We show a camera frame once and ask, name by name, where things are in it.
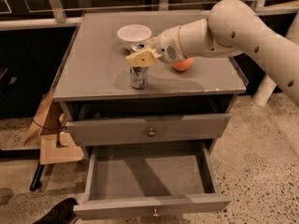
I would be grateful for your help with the grey drawer cabinet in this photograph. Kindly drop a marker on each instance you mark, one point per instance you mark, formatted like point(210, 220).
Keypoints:
point(95, 82)

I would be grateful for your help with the black bar on floor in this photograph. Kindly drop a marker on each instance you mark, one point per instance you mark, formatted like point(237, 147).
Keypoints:
point(36, 182)

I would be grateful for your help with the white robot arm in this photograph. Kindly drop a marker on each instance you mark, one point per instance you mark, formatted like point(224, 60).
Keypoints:
point(232, 27)

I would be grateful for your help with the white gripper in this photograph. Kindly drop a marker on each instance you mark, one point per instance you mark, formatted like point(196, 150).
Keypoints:
point(167, 46)

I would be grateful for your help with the orange fruit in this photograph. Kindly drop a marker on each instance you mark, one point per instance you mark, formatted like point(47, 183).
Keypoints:
point(183, 66)

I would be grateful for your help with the black object on floor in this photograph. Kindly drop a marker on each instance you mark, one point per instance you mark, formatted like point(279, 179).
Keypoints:
point(60, 213)

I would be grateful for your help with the grey open middle drawer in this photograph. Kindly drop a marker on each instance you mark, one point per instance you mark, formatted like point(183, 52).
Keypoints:
point(150, 180)

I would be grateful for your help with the metal railing frame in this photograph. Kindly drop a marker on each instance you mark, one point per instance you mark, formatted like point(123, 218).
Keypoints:
point(56, 6)

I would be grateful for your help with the grey top drawer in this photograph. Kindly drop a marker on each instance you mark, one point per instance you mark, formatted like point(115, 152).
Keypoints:
point(103, 132)

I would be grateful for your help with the redbull can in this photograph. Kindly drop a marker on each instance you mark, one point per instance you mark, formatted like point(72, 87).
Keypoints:
point(138, 75)

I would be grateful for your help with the white ceramic bowl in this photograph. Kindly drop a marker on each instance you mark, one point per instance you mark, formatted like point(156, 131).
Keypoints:
point(133, 34)

